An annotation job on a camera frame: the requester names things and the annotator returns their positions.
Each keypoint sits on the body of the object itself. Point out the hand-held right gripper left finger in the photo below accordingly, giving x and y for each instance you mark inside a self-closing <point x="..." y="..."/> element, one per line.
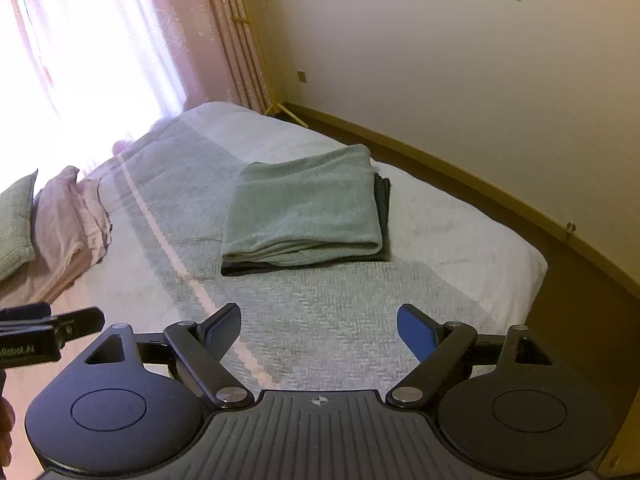
<point x="225" y="327"/>

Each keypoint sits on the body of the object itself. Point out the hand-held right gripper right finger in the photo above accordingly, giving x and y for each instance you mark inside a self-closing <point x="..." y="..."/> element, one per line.
<point x="415" y="330"/>

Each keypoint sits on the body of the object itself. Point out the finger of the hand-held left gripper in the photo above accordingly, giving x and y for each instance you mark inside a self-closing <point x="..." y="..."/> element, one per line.
<point x="25" y="312"/>
<point x="85" y="321"/>

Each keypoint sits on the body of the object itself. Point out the grey sweatshirt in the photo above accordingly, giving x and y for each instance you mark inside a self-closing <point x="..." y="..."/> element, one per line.
<point x="300" y="210"/>

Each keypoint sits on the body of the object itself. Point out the person's left hand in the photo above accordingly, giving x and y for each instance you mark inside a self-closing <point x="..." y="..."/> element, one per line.
<point x="5" y="425"/>

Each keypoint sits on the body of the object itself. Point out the pale green pillow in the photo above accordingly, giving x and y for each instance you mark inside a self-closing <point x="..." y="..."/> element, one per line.
<point x="15" y="225"/>

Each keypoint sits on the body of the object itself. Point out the folded beige garment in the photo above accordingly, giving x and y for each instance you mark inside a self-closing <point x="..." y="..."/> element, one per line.
<point x="65" y="230"/>

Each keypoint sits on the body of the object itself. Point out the dark grey garment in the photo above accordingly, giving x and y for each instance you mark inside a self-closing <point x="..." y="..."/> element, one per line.
<point x="386" y="220"/>

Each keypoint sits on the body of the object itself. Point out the yellow wooden rack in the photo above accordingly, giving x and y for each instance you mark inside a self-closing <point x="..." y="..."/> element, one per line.
<point x="285" y="110"/>

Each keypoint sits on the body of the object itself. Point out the pink curtain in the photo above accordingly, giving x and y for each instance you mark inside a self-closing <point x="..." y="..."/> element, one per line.
<point x="150" y="35"/>

